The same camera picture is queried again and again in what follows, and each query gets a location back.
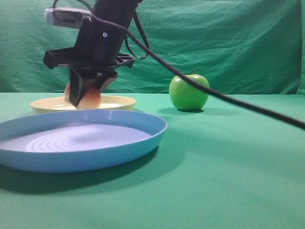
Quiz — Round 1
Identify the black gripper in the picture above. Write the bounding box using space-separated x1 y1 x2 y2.
43 16 135 106

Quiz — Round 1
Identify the yellow pink bread bun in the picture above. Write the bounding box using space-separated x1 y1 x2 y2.
74 85 101 110

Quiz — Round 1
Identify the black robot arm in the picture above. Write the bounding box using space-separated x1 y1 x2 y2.
43 0 139 106

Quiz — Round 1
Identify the yellow plastic plate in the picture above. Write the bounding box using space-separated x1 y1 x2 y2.
30 95 136 114

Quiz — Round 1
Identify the blue plastic plate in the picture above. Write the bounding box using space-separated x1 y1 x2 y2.
0 110 168 173

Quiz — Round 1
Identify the green apple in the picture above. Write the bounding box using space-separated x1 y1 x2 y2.
169 76 209 111

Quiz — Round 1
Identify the green backdrop cloth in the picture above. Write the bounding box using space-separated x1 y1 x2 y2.
0 0 305 94

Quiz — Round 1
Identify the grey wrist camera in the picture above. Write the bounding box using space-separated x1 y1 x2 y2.
44 7 91 29

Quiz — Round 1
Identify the black cable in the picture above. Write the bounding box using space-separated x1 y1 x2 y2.
52 0 305 131

